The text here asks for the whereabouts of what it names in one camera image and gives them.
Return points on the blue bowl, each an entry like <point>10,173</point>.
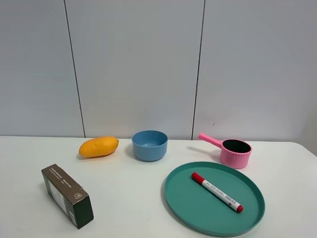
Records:
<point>149,145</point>

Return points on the pink saucepan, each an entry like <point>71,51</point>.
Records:
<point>234,153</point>

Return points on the brown cardboard box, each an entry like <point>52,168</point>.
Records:
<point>69,195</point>

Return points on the yellow mango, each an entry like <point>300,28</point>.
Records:
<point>98,147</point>

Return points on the green round plate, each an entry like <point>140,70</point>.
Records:
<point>203,211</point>

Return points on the red white marker pen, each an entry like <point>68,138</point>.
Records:
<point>217,192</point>

